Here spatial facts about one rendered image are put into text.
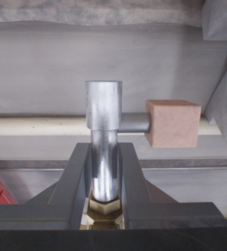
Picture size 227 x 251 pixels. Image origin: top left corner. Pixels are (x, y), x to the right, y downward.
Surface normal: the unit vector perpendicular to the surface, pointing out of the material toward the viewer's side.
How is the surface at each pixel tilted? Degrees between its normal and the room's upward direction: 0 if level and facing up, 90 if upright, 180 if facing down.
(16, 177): 0
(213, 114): 90
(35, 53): 0
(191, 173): 0
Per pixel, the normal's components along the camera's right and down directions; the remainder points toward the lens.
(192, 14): 0.04, 0.69
